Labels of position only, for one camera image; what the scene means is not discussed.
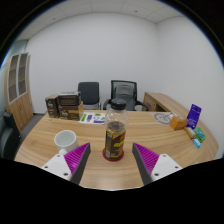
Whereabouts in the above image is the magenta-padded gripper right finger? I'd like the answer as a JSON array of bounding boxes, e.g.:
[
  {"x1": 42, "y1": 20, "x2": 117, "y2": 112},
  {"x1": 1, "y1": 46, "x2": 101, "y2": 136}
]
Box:
[{"x1": 132, "y1": 142, "x2": 184, "y2": 186}]

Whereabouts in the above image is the round grey white pad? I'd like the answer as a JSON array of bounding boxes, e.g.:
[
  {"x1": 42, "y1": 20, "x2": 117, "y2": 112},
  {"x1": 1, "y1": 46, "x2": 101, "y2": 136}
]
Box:
[{"x1": 153, "y1": 112, "x2": 175, "y2": 126}]

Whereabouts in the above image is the white ceramic mug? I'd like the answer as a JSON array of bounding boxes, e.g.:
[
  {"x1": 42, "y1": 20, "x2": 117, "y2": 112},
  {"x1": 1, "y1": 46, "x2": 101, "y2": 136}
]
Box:
[{"x1": 53, "y1": 129, "x2": 80, "y2": 156}]

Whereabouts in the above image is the small blue box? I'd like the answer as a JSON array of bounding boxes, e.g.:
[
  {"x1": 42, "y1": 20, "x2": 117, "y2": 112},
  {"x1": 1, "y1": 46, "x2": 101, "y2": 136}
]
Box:
[{"x1": 192, "y1": 138, "x2": 202, "y2": 149}]

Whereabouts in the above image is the wooden side desk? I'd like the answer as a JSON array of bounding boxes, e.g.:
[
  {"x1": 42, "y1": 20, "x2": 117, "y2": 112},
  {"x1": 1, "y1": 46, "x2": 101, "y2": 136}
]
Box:
[{"x1": 142, "y1": 91, "x2": 191, "y2": 116}]

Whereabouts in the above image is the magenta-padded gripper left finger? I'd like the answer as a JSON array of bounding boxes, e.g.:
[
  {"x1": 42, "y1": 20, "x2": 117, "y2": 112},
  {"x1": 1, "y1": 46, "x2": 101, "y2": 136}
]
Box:
[{"x1": 40, "y1": 142, "x2": 92, "y2": 186}]

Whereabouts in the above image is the green flat box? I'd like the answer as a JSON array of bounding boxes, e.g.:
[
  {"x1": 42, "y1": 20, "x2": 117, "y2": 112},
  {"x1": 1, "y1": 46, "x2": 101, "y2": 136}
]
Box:
[{"x1": 193, "y1": 126, "x2": 207, "y2": 144}]

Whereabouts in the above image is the small yellow box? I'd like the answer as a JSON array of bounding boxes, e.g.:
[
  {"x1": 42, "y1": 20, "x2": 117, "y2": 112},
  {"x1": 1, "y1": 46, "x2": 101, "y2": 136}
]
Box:
[{"x1": 184, "y1": 126, "x2": 198, "y2": 140}]

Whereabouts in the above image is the black mesh-back office chair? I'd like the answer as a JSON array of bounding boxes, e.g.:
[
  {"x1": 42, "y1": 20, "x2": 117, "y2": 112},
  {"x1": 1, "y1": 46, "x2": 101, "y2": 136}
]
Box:
[{"x1": 102, "y1": 79, "x2": 149, "y2": 112}]

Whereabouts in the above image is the black leather sofa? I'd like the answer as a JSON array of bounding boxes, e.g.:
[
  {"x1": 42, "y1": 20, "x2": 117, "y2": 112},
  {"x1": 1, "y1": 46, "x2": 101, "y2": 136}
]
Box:
[{"x1": 0, "y1": 111, "x2": 23, "y2": 161}]

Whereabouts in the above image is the brown cardboard box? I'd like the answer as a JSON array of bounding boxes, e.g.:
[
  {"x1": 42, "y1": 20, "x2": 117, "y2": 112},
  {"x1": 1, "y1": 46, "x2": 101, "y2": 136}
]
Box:
[{"x1": 58, "y1": 101, "x2": 85, "y2": 122}]

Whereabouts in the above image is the wooden glass-door shelf cabinet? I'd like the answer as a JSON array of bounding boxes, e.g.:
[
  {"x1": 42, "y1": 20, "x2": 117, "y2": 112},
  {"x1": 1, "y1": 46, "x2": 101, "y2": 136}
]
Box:
[{"x1": 4, "y1": 52, "x2": 34, "y2": 133}]

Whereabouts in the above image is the black solid-back office chair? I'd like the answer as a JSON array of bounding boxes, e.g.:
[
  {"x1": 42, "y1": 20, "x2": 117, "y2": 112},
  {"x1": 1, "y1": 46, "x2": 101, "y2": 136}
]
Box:
[{"x1": 77, "y1": 81, "x2": 102, "y2": 111}]

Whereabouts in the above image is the flat dark brown box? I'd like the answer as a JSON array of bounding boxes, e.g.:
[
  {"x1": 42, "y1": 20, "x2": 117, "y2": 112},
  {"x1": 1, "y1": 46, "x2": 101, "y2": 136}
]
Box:
[{"x1": 58, "y1": 91, "x2": 82, "y2": 108}]

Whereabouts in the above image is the orange cardboard box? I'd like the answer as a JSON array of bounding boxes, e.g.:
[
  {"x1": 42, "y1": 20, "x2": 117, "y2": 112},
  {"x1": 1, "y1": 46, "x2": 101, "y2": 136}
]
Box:
[{"x1": 169, "y1": 115, "x2": 190, "y2": 131}]

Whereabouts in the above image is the clear black-capped drink bottle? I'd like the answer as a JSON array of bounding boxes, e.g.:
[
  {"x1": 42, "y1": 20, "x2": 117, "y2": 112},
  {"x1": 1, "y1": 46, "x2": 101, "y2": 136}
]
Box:
[{"x1": 104, "y1": 98, "x2": 129, "y2": 162}]

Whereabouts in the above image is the purple standing card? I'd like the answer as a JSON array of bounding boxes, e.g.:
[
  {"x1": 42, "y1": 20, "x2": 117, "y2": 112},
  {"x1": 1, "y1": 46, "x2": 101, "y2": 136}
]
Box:
[{"x1": 186, "y1": 103, "x2": 203, "y2": 130}]

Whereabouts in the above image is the white green purple leaflet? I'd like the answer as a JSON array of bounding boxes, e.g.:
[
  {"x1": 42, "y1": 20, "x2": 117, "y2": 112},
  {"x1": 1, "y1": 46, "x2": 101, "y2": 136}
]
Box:
[{"x1": 78, "y1": 112, "x2": 107, "y2": 126}]

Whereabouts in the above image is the flat round red coaster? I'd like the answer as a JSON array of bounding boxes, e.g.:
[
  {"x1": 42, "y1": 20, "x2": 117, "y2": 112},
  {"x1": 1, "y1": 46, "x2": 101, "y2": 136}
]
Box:
[{"x1": 101, "y1": 148, "x2": 125, "y2": 163}]

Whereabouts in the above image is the small dark brown box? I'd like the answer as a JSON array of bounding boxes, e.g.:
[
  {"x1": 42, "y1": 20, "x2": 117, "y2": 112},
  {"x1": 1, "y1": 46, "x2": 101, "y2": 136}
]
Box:
[{"x1": 44, "y1": 94, "x2": 61, "y2": 119}]

